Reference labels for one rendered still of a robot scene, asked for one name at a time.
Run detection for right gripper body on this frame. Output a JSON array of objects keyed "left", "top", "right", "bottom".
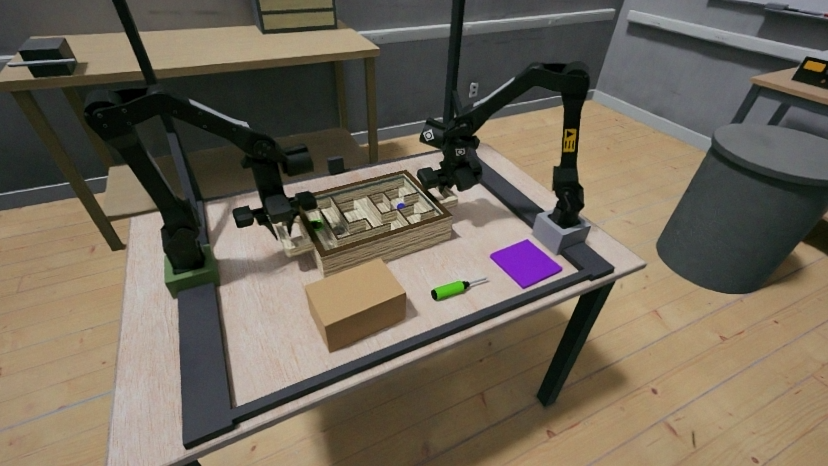
[{"left": 232, "top": 179, "right": 318, "bottom": 228}]

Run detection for brown cardboard box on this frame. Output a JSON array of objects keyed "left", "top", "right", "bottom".
[{"left": 304, "top": 258, "right": 406, "bottom": 354}]

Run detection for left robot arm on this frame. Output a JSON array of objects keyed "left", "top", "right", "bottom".
[{"left": 419, "top": 61, "right": 590, "bottom": 229}]

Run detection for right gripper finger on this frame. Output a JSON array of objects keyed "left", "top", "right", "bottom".
[
  {"left": 285, "top": 211, "right": 300, "bottom": 237},
  {"left": 258, "top": 220, "right": 279, "bottom": 241}
]

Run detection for purple flat block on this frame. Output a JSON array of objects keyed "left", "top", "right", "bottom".
[{"left": 490, "top": 239, "right": 563, "bottom": 289}]

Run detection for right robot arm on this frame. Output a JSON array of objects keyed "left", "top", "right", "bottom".
[{"left": 83, "top": 84, "right": 314, "bottom": 275}]

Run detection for green screwdriver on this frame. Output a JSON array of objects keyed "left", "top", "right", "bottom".
[{"left": 431, "top": 277, "right": 488, "bottom": 300}]

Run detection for wooden maze board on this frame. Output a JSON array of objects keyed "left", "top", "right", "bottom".
[{"left": 274, "top": 169, "right": 458, "bottom": 279}]

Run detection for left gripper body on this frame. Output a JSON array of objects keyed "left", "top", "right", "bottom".
[{"left": 417, "top": 150, "right": 482, "bottom": 190}]

